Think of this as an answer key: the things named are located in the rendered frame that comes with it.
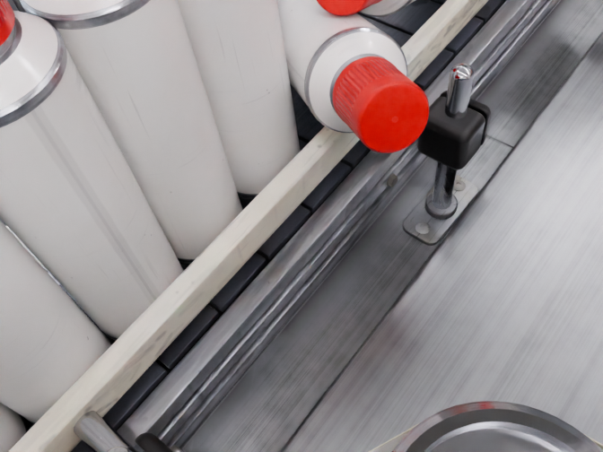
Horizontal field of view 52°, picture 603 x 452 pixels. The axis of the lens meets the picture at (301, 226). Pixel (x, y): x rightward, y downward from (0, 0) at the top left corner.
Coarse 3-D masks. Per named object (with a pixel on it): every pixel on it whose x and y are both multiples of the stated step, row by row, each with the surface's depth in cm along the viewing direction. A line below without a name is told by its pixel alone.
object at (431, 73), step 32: (416, 0) 43; (448, 64) 42; (320, 128) 38; (352, 160) 36; (320, 192) 35; (288, 224) 34; (256, 256) 33; (224, 288) 32; (192, 320) 31; (128, 416) 30
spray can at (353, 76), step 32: (288, 0) 34; (288, 32) 32; (320, 32) 29; (352, 32) 28; (384, 32) 28; (288, 64) 31; (320, 64) 28; (352, 64) 27; (384, 64) 27; (320, 96) 29; (352, 96) 26; (384, 96) 25; (416, 96) 25; (352, 128) 27; (384, 128) 26; (416, 128) 26
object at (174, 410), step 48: (528, 0) 43; (480, 48) 40; (432, 96) 38; (336, 192) 35; (384, 192) 39; (336, 240) 36; (288, 288) 34; (240, 336) 32; (192, 384) 30; (144, 432) 29; (192, 432) 33
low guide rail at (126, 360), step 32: (448, 0) 38; (480, 0) 39; (416, 32) 36; (448, 32) 37; (416, 64) 36; (320, 160) 32; (288, 192) 31; (256, 224) 30; (224, 256) 29; (192, 288) 28; (160, 320) 27; (128, 352) 27; (160, 352) 28; (96, 384) 26; (128, 384) 28; (64, 416) 25; (32, 448) 25; (64, 448) 26
